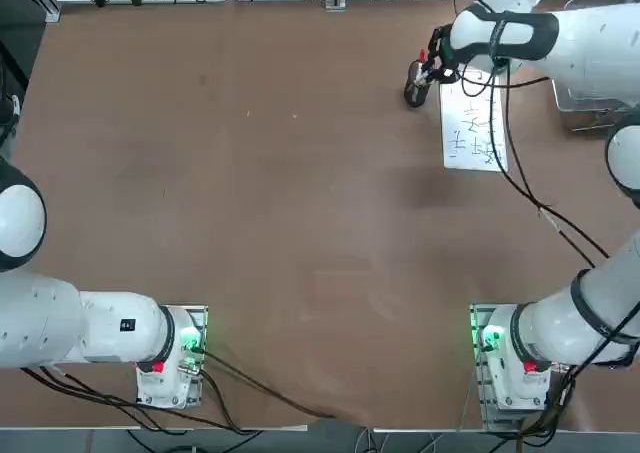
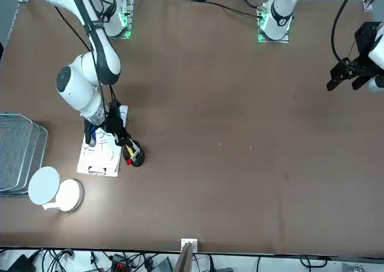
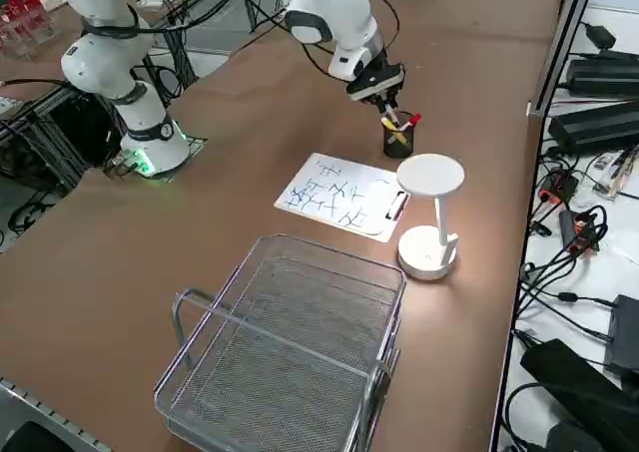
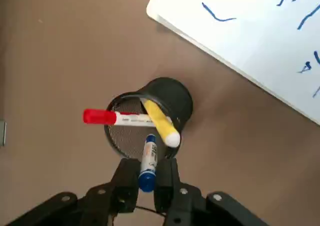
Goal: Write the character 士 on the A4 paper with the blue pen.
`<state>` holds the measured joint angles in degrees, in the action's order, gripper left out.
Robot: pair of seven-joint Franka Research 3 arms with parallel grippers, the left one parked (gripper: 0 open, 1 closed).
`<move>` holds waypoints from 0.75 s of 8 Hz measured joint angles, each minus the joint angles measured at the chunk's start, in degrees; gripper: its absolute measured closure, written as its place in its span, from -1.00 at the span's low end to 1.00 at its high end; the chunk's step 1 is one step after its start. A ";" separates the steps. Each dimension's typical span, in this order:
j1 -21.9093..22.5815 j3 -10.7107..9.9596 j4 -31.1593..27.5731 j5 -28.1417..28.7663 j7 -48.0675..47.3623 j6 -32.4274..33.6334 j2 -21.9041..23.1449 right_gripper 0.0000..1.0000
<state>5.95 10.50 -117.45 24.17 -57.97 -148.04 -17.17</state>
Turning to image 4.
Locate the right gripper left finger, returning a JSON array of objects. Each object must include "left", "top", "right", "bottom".
[{"left": 7, "top": 158, "right": 141, "bottom": 226}]

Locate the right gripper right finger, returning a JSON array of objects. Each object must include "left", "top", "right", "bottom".
[{"left": 153, "top": 158, "right": 266, "bottom": 226}]

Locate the blue marker pen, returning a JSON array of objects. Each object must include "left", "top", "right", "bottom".
[{"left": 138, "top": 134, "right": 159, "bottom": 194}]

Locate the red capped marker pen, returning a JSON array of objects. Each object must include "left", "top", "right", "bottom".
[{"left": 82, "top": 108, "right": 155, "bottom": 127}]

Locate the yellow marker pen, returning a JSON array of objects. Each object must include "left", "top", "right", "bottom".
[{"left": 142, "top": 100, "right": 181, "bottom": 147}]

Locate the black mesh pen holder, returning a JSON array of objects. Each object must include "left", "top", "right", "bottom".
[{"left": 103, "top": 77, "right": 194, "bottom": 160}]

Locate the white clipboard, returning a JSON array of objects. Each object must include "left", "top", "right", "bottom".
[{"left": 146, "top": 0, "right": 320, "bottom": 126}]

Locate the white A4 paper sheet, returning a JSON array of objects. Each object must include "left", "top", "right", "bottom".
[{"left": 157, "top": 0, "right": 320, "bottom": 119}]

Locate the thin black gripper wire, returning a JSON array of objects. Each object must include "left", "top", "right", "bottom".
[{"left": 136, "top": 205, "right": 166, "bottom": 215}]

